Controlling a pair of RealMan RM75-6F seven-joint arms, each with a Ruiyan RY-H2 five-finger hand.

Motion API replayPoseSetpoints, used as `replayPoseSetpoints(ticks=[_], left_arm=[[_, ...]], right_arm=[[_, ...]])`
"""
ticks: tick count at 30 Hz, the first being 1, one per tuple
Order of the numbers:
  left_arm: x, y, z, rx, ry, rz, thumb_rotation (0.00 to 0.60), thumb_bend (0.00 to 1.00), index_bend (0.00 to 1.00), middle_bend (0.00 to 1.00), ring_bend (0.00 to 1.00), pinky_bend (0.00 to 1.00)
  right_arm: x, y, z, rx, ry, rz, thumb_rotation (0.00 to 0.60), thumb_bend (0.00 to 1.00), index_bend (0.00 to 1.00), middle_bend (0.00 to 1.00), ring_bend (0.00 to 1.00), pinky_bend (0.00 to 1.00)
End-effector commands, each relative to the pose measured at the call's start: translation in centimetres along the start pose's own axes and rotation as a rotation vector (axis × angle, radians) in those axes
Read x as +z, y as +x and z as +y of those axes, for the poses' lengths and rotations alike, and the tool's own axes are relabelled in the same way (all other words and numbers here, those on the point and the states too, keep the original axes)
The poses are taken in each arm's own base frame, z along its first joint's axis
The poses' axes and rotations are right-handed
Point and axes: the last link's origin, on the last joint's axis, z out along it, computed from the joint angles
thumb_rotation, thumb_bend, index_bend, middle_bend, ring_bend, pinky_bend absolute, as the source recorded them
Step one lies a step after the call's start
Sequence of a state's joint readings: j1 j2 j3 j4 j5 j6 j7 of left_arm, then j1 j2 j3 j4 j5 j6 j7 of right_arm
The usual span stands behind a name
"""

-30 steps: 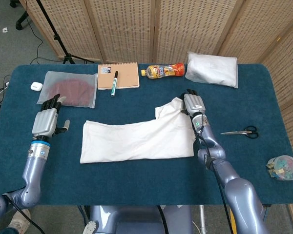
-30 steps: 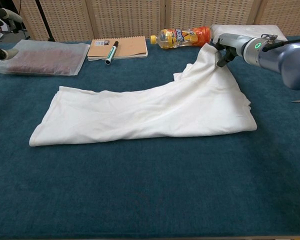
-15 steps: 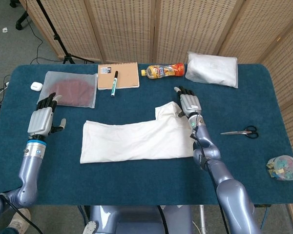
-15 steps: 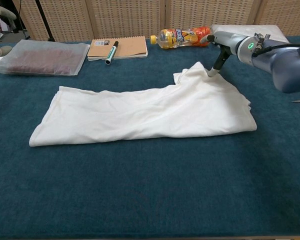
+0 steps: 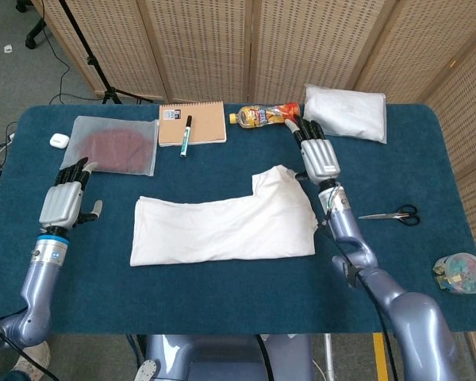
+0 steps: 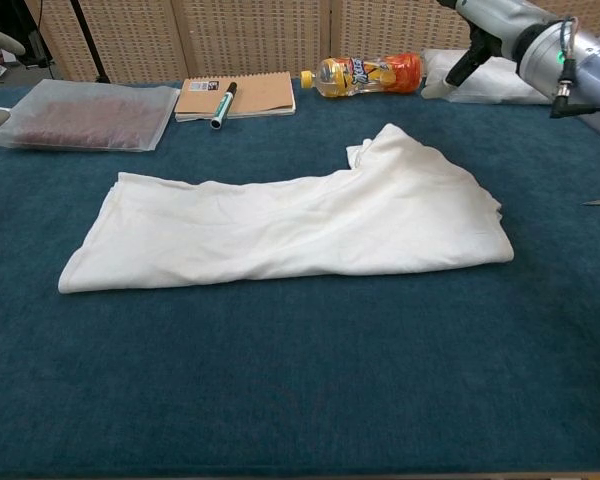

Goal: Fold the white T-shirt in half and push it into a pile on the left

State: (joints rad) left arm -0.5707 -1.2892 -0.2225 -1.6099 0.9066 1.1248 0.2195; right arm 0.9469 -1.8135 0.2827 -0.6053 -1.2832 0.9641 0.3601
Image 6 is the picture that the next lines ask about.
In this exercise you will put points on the frosted bag with maroon garment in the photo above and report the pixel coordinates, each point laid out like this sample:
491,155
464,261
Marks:
90,120

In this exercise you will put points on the orange drink plastic bottle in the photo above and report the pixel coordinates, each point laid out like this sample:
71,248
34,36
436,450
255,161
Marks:
365,75

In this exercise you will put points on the green marker pen black cap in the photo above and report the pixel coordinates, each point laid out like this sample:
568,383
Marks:
223,105

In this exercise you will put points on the brown kraft spiral notebook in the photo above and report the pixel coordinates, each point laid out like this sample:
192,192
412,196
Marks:
265,92

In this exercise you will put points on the blue felt table cloth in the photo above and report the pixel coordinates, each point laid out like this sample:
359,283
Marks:
280,375

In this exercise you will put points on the white t-shirt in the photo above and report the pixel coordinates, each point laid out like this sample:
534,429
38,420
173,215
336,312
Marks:
280,230

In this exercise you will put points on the black tripod stand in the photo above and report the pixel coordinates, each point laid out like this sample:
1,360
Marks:
87,40

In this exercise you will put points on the wicker folding screen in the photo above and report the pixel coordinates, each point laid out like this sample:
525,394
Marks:
255,35

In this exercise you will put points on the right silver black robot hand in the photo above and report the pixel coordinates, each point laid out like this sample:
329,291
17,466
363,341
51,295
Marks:
495,20

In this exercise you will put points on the clear bag with white garment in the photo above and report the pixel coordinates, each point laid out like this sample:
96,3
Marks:
490,80

